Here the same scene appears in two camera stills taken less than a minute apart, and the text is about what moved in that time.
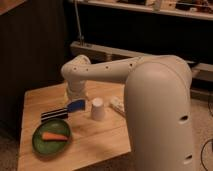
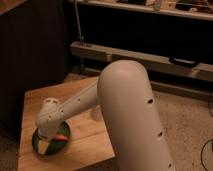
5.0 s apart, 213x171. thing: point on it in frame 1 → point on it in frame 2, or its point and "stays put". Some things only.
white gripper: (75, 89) → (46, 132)
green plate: (51, 147) stays put
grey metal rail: (200, 72) stays put
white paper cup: (97, 109) stays put
